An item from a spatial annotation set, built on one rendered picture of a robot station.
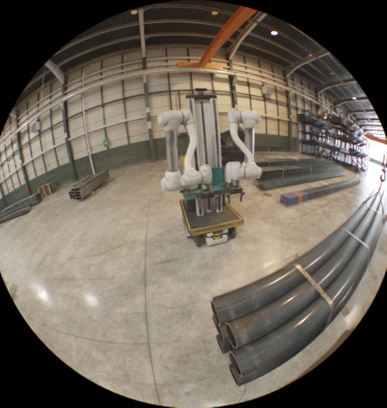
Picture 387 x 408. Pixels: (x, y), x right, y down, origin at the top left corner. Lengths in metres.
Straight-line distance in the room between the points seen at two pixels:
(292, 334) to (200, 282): 1.05
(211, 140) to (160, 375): 2.27
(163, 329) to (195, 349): 0.32
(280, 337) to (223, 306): 0.34
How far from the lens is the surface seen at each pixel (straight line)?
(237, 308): 0.80
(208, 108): 1.72
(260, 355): 0.76
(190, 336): 1.32
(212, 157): 1.71
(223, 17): 10.85
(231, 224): 1.69
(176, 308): 1.42
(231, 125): 1.41
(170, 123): 1.21
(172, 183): 1.33
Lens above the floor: 1.29
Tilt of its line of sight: 27 degrees down
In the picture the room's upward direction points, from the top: 6 degrees counter-clockwise
